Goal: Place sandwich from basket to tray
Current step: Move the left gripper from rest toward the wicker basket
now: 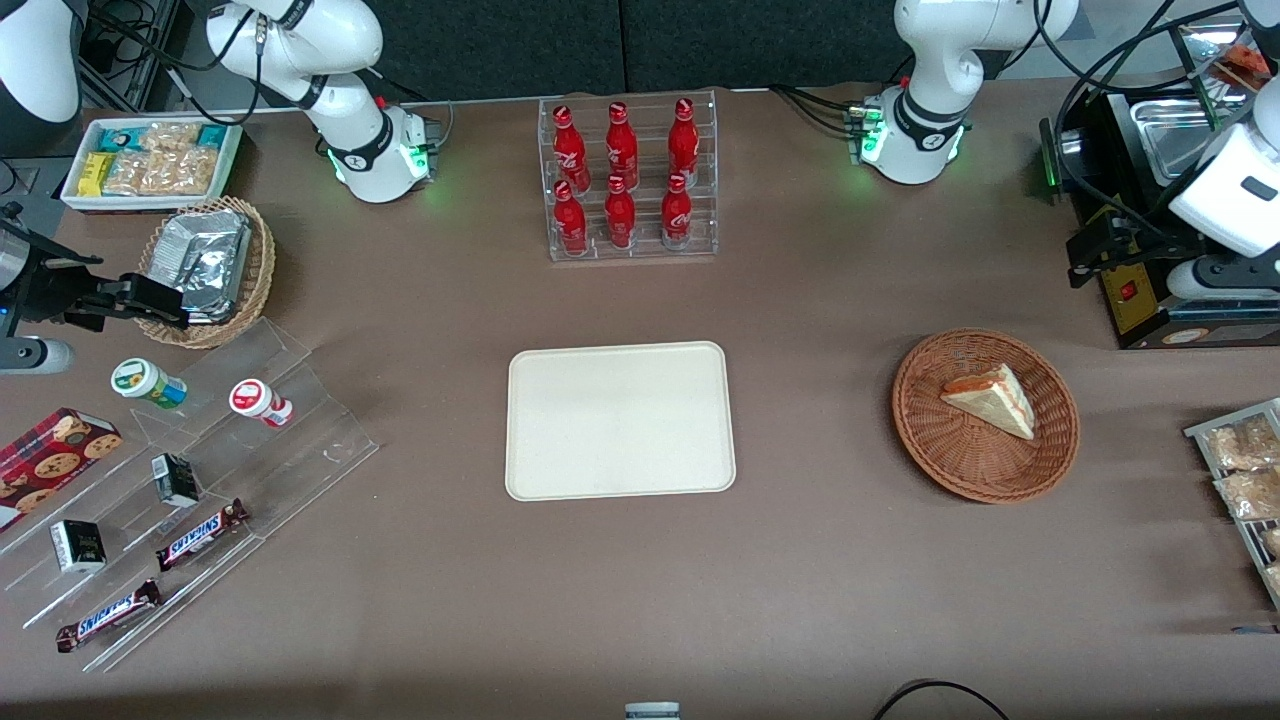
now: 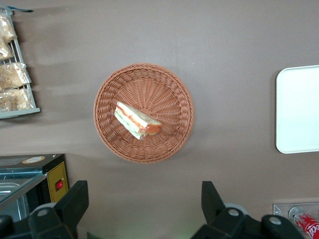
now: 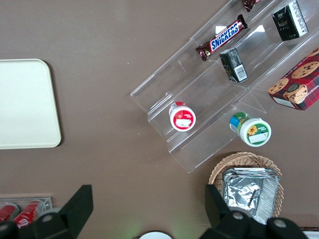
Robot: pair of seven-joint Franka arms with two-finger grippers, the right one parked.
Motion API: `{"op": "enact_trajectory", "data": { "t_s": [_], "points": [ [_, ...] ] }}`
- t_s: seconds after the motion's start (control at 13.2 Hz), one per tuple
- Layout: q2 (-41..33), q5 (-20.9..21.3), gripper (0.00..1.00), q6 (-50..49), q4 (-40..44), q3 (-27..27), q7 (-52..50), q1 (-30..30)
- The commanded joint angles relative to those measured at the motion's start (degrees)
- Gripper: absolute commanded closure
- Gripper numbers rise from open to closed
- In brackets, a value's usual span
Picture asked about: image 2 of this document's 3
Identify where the clear bag of crackers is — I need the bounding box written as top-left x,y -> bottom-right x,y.
0,13 -> 17,43
0,41 -> 14,61
0,62 -> 32,92
0,88 -> 33,113

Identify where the clear acrylic bottle rack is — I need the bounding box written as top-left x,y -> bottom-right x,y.
273,203 -> 319,239

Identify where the triangle sandwich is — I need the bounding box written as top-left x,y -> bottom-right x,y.
114,101 -> 163,140

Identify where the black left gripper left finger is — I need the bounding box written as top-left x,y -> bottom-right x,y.
0,180 -> 89,239

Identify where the red cola bottle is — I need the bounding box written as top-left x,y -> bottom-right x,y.
288,206 -> 319,239

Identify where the blue tape strip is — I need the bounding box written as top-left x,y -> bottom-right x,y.
7,6 -> 34,13

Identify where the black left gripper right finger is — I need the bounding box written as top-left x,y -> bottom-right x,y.
191,181 -> 305,239

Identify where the brown round wicker basket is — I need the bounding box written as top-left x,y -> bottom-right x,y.
93,62 -> 194,164

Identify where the cream plastic tray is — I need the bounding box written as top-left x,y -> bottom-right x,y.
275,65 -> 319,154

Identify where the grey wire snack rack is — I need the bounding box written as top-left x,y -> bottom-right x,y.
0,7 -> 41,120

